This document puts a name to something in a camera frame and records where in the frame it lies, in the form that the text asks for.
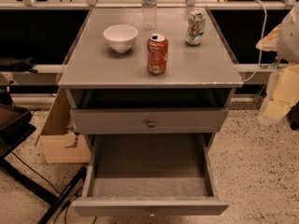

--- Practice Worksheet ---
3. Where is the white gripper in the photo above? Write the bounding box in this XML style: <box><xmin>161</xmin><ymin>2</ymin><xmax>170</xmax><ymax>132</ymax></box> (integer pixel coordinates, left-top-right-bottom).
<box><xmin>256</xmin><ymin>25</ymin><xmax>299</xmax><ymax>125</ymax></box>

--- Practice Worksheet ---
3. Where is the grey drawer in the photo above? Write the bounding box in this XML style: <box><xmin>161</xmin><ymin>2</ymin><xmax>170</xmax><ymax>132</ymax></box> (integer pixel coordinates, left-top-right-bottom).
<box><xmin>70</xmin><ymin>108</ymin><xmax>228</xmax><ymax>134</ymax></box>
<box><xmin>72</xmin><ymin>133</ymin><xmax>229</xmax><ymax>217</ymax></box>

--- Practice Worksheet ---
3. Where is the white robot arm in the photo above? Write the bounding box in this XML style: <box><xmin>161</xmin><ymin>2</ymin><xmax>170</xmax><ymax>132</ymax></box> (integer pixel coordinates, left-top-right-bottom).
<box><xmin>256</xmin><ymin>4</ymin><xmax>299</xmax><ymax>125</ymax></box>

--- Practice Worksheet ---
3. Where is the grey top drawer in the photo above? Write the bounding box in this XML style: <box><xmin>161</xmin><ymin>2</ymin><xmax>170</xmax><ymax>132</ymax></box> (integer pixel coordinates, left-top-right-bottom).
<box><xmin>70</xmin><ymin>108</ymin><xmax>228</xmax><ymax>134</ymax></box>

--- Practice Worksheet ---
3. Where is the grey drawer cabinet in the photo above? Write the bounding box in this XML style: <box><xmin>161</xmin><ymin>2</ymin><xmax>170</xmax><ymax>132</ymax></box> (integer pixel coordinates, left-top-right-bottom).
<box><xmin>56</xmin><ymin>7</ymin><xmax>244</xmax><ymax>142</ymax></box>

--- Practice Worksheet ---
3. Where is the white green soda can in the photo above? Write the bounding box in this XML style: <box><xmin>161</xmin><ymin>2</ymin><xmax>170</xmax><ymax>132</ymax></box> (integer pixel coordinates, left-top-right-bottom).
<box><xmin>185</xmin><ymin>9</ymin><xmax>206</xmax><ymax>46</ymax></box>

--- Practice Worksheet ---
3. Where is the orange soda can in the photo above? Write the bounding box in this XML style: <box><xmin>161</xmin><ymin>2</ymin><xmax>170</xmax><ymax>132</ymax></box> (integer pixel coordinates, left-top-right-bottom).
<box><xmin>147</xmin><ymin>34</ymin><xmax>168</xmax><ymax>75</ymax></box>

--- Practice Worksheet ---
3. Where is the clear plastic water bottle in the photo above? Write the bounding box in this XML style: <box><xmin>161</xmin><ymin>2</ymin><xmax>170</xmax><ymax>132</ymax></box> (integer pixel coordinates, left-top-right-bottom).
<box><xmin>141</xmin><ymin>0</ymin><xmax>157</xmax><ymax>30</ymax></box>

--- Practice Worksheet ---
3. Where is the white ceramic bowl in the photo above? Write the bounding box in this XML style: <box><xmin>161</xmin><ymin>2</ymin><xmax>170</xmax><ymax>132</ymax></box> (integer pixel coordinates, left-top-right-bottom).
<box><xmin>103</xmin><ymin>24</ymin><xmax>138</xmax><ymax>53</ymax></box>

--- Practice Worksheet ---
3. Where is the cardboard box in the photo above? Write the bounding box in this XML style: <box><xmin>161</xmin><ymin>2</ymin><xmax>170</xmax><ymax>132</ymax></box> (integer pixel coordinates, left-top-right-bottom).
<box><xmin>39</xmin><ymin>90</ymin><xmax>91</xmax><ymax>163</ymax></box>

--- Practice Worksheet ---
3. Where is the black stand base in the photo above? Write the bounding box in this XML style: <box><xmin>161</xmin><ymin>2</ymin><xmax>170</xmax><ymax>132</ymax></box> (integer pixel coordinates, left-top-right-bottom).
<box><xmin>0</xmin><ymin>159</ymin><xmax>87</xmax><ymax>224</ymax></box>

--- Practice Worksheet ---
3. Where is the white cable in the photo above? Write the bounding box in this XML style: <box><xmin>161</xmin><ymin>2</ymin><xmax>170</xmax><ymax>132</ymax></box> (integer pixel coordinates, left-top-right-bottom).
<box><xmin>242</xmin><ymin>0</ymin><xmax>269</xmax><ymax>84</ymax></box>

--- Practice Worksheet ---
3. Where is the black floor cable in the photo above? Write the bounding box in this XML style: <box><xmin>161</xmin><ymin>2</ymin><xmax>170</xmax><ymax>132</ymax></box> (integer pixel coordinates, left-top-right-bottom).
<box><xmin>10</xmin><ymin>151</ymin><xmax>85</xmax><ymax>224</ymax></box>

